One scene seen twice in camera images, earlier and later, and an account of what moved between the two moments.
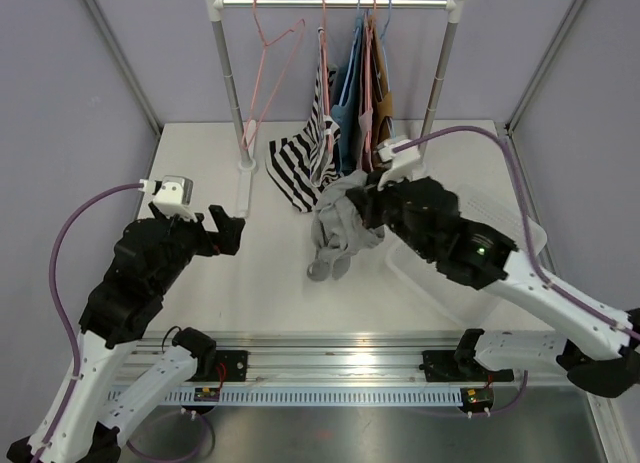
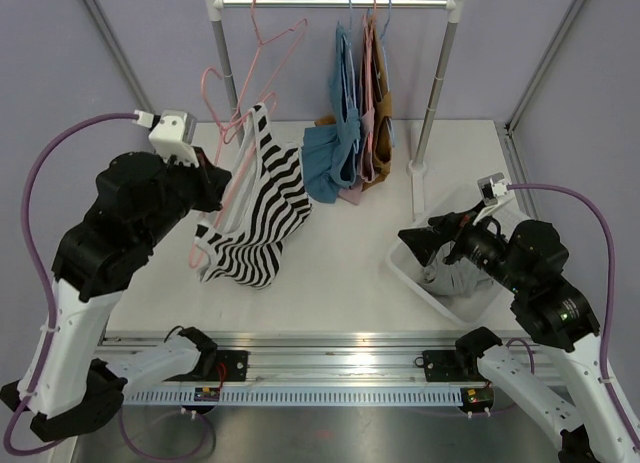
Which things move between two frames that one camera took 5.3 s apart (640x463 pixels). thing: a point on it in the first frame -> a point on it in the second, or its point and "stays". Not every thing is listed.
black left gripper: (229, 230) -> (201, 173)
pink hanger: (326, 72) -> (222, 135)
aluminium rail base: (324, 366) stays
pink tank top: (365, 114) stays
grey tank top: (339, 228) -> (462, 277)
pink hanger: (301, 24) -> (281, 66)
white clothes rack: (454, 2) stays
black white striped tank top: (305, 164) -> (269, 196)
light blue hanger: (360, 10) -> (345, 94)
